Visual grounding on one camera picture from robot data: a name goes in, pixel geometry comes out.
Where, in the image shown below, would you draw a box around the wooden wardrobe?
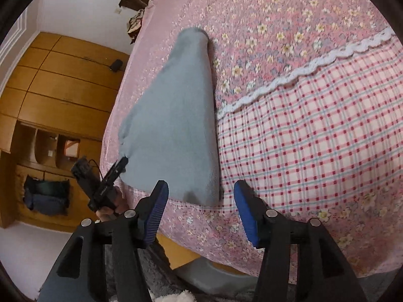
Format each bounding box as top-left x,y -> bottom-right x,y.
1,32 -> 128,232

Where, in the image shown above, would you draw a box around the clothes pile on nightstand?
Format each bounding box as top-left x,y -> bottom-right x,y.
127,9 -> 145,44

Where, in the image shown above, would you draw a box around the pink floral bedspread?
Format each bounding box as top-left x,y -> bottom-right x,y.
100,0 -> 402,277

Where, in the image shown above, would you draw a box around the grey fluffy rug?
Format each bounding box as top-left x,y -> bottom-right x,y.
103,241 -> 262,302

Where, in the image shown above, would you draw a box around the person left hand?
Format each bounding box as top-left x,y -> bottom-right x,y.
96,187 -> 129,221

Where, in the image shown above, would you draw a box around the grey knit pants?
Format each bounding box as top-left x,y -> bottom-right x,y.
118,28 -> 220,207

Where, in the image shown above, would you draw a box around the small black hanging bag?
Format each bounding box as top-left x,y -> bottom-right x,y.
109,59 -> 123,72

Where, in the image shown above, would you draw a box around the dark bag on shelf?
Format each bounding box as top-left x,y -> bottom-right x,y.
22,175 -> 70,216

